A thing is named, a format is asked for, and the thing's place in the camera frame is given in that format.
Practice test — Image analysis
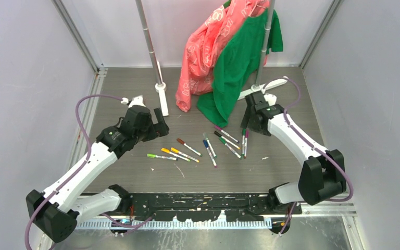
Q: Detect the magenta capped marker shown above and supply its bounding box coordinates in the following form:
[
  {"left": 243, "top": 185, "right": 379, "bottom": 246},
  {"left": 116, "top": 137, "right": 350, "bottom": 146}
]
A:
[{"left": 243, "top": 129, "right": 249, "bottom": 159}]

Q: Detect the dark green capped marker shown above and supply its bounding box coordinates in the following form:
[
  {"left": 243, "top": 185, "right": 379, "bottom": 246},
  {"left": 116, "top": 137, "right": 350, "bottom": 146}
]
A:
[{"left": 241, "top": 129, "right": 246, "bottom": 159}]

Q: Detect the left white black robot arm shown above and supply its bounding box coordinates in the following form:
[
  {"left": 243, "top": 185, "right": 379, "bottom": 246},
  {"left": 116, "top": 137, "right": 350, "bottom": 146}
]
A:
[{"left": 24, "top": 95, "right": 169, "bottom": 247}]

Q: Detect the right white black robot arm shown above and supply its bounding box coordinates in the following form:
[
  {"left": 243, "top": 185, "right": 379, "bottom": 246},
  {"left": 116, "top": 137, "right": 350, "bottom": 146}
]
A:
[{"left": 241, "top": 91, "right": 348, "bottom": 214}]

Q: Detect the right clothes rack pole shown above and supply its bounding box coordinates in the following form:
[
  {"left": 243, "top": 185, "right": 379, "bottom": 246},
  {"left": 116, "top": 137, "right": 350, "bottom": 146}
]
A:
[{"left": 237, "top": 1, "right": 287, "bottom": 101}]

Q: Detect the clothes rack pole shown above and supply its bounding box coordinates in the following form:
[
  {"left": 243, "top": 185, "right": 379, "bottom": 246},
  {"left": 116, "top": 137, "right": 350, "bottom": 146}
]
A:
[
  {"left": 135, "top": 0, "right": 169, "bottom": 117},
  {"left": 237, "top": 1, "right": 287, "bottom": 101}
]

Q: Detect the orange capped marker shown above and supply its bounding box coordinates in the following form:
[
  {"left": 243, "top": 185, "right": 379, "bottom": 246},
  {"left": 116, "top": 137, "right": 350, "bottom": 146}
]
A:
[{"left": 161, "top": 148, "right": 191, "bottom": 162}]

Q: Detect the brown capped marker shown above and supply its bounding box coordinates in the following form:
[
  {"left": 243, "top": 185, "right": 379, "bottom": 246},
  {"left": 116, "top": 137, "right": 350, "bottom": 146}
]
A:
[{"left": 177, "top": 138, "right": 202, "bottom": 157}]

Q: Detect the yellow capped marker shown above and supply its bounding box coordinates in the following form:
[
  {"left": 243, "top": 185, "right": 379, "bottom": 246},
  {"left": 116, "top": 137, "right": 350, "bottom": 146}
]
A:
[{"left": 171, "top": 147, "right": 199, "bottom": 162}]

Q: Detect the light green capped marker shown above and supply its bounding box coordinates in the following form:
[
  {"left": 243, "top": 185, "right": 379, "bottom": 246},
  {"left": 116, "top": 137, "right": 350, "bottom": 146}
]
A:
[{"left": 147, "top": 154, "right": 178, "bottom": 161}]

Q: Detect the left clothes rack pole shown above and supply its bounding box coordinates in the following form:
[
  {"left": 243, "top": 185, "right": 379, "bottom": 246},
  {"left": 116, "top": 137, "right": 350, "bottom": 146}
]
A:
[{"left": 135, "top": 0, "right": 169, "bottom": 117}]

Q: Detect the clear capped green marker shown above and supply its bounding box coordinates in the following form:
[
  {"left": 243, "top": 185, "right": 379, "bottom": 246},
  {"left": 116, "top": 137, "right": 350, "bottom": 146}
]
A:
[{"left": 203, "top": 133, "right": 217, "bottom": 158}]

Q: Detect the blue capped marker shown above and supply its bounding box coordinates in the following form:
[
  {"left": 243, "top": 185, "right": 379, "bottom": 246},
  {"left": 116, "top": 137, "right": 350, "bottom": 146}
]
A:
[{"left": 203, "top": 140, "right": 218, "bottom": 168}]

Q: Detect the green t-shirt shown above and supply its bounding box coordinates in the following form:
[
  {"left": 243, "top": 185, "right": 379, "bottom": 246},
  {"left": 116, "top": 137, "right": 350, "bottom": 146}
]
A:
[{"left": 197, "top": 9, "right": 283, "bottom": 128}]

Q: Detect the pink patterned garment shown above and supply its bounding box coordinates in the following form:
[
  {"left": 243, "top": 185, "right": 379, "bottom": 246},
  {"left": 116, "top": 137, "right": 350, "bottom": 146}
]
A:
[{"left": 175, "top": 0, "right": 270, "bottom": 112}]

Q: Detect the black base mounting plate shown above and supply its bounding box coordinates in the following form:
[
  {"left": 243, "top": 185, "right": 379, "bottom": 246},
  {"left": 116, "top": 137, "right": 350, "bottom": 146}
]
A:
[{"left": 109, "top": 193, "right": 302, "bottom": 233}]

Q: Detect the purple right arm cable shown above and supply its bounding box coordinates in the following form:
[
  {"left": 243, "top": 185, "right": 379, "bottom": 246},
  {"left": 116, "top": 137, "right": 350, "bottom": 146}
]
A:
[{"left": 262, "top": 76, "right": 355, "bottom": 236}]

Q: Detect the perforated metal rail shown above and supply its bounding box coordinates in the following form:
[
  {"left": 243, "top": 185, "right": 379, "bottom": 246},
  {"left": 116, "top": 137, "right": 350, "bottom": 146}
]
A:
[{"left": 76, "top": 218, "right": 272, "bottom": 231}]

